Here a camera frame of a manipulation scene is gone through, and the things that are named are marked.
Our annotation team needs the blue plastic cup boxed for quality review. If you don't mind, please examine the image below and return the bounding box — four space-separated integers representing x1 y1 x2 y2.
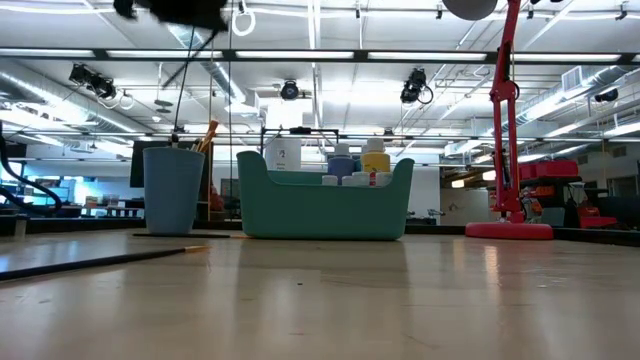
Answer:
142 146 206 236

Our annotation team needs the large purple paint bottle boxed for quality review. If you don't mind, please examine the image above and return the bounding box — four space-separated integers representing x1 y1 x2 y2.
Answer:
326 143 358 184

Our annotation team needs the teal plastic bin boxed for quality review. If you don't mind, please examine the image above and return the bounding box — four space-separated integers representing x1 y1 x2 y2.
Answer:
235 150 416 241

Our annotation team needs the LED light bar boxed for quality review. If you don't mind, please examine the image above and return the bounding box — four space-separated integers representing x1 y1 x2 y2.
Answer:
0 46 640 65

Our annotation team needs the black monitor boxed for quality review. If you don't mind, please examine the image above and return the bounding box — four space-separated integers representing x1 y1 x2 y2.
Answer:
129 140 215 190

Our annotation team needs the white sign board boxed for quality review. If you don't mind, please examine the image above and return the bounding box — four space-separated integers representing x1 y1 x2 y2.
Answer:
263 137 303 172

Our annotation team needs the red desk lamp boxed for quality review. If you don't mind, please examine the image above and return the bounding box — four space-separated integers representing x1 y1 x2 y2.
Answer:
441 0 555 241

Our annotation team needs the red tool cart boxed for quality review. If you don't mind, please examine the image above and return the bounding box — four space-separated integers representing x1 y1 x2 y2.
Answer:
518 159 621 230

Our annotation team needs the thin hanging black cable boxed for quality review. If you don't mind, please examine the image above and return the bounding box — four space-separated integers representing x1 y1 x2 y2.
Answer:
170 27 197 147

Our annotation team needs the silver ventilation duct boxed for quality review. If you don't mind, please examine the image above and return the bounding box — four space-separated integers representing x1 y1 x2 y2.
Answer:
0 58 151 135

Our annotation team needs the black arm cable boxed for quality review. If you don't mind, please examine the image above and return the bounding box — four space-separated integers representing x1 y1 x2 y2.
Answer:
0 119 64 217

